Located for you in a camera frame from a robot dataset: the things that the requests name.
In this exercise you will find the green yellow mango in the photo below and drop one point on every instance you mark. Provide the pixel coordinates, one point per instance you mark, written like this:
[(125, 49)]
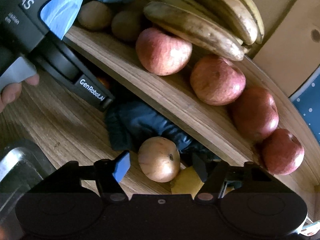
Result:
[(186, 182)]

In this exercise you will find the curved wooden shelf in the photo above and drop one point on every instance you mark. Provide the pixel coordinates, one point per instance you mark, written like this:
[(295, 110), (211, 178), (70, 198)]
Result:
[(175, 100)]

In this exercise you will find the light blue hanging garment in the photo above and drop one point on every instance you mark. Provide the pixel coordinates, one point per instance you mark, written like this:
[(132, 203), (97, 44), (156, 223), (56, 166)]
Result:
[(62, 7)]

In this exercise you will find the ripe banana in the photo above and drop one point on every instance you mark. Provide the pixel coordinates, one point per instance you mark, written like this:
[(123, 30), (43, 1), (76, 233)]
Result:
[(175, 0), (255, 12), (195, 30)]

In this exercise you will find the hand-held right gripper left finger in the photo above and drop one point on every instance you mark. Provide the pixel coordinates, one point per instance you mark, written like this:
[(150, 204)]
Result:
[(122, 166)]

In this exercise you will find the bunch of bananas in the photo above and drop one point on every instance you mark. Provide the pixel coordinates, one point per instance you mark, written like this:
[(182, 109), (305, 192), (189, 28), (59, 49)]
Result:
[(225, 7)]

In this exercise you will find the person's left hand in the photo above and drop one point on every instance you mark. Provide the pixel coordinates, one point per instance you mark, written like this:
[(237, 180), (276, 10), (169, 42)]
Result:
[(11, 93)]

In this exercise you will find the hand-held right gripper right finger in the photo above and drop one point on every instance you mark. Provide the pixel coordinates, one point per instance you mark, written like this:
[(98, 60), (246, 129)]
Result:
[(200, 167)]

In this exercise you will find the dark blue cloth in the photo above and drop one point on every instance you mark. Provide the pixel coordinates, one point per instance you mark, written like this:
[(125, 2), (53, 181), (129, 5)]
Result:
[(140, 122)]

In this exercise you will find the red apple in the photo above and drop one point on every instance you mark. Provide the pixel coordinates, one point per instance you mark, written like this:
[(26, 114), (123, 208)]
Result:
[(163, 51), (217, 80), (283, 151), (255, 113)]

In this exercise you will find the blue polka-dot board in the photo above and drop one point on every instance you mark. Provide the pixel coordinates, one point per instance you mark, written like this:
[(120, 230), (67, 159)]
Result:
[(310, 105)]

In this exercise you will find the metal tray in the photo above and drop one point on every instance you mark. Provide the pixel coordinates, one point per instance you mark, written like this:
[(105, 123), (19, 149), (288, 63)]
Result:
[(17, 165)]

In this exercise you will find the brown kiwi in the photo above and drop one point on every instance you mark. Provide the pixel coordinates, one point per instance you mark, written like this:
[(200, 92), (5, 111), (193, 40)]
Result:
[(95, 15), (126, 26)]

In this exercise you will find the wooden back panel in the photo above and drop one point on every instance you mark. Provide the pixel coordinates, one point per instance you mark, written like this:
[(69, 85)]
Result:
[(287, 17)]

